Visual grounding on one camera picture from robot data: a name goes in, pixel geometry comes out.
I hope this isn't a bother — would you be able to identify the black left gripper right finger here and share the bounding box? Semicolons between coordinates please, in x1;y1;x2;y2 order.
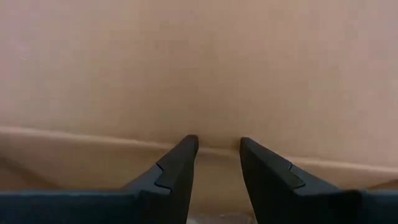
239;137;398;224

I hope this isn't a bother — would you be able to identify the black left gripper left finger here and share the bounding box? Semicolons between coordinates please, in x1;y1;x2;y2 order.
0;135;200;224

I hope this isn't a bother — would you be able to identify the brown cardboard box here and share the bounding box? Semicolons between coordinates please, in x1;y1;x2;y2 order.
0;0;398;224

